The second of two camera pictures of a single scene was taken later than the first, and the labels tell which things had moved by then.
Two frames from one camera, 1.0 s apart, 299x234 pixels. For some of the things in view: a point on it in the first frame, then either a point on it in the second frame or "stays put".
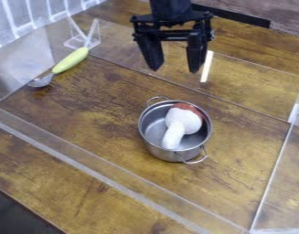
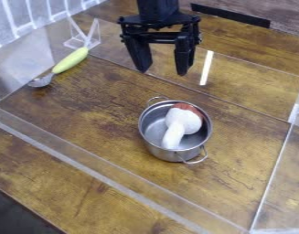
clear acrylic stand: [81, 40] stays put
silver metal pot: [152, 127] stays put
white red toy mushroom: [183, 119] stays put
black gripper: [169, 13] to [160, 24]
